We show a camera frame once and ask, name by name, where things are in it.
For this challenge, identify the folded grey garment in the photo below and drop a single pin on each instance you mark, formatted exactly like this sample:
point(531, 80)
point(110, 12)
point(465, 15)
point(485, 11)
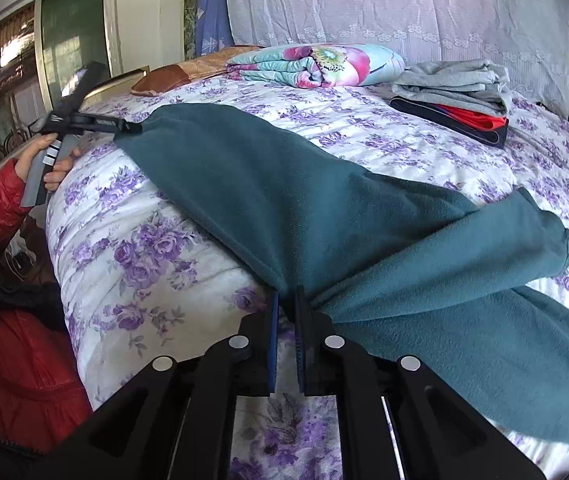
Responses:
point(454, 87)

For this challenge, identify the folded dark red-black garment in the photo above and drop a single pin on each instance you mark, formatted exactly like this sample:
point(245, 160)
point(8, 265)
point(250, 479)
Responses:
point(414, 109)

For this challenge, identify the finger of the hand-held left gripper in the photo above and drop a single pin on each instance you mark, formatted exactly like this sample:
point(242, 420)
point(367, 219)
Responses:
point(127, 126)

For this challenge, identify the person's left hand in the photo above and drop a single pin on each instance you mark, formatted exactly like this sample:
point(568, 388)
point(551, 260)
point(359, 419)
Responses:
point(27, 165)

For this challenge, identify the purple floral bedspread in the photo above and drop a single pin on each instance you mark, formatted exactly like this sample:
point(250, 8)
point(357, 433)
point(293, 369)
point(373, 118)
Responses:
point(129, 270)

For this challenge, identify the teal fleece pants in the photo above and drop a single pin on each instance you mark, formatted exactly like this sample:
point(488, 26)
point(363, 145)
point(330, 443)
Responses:
point(289, 210)

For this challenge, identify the folded pink floral blanket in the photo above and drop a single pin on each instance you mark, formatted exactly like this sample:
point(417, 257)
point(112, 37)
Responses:
point(314, 65)

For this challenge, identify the folded red garment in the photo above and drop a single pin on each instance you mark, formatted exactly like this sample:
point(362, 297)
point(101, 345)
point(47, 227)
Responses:
point(469, 117)

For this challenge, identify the white lace cover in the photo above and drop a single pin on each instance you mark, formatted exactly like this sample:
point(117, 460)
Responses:
point(414, 10)

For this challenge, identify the person's red jacket torso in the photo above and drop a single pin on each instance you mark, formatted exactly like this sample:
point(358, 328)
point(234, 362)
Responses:
point(14, 370)

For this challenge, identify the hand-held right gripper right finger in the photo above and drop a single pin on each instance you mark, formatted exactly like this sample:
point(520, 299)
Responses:
point(302, 350)

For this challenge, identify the blue printed cloth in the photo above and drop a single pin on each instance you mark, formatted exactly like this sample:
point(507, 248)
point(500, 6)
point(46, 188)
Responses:
point(212, 10)

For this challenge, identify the brown satin pillow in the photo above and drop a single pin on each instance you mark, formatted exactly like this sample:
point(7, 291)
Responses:
point(174, 77)

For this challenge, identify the white framed window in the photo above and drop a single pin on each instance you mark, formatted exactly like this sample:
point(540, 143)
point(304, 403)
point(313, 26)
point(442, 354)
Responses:
point(69, 35)

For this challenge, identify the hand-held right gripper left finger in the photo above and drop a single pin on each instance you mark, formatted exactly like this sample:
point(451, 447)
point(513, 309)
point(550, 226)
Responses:
point(273, 350)

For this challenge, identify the marble pattern board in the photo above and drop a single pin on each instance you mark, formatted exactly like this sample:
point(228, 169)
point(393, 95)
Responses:
point(192, 25)

